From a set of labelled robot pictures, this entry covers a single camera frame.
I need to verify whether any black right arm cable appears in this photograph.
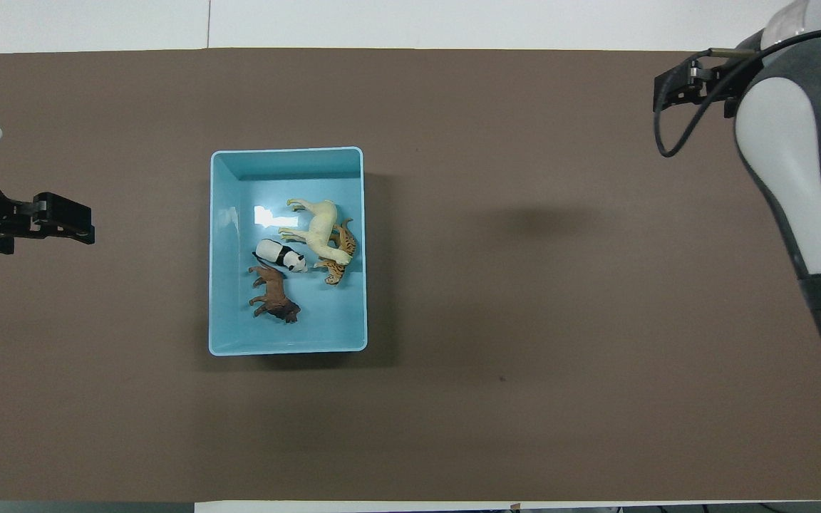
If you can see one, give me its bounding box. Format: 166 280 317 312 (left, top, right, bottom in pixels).
654 26 821 159

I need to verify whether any orange striped tiger toy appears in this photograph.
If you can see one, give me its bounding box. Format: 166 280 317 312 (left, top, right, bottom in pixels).
314 219 357 286

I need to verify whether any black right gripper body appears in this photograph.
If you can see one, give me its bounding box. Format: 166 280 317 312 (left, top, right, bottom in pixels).
695 47 765 119

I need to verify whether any light blue plastic storage box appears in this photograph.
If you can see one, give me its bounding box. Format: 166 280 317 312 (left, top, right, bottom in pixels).
208 147 368 356

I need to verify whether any black and white panda toy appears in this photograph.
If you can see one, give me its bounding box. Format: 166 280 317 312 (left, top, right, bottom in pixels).
252 239 309 274

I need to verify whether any brown paper table mat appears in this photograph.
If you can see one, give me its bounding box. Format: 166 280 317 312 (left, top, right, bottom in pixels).
0 48 821 502

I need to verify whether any brown lion toy figure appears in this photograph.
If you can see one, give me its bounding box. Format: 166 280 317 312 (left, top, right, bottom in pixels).
248 265 301 326

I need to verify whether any cream llama toy figure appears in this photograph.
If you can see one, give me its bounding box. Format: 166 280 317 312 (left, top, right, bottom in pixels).
278 197 350 266

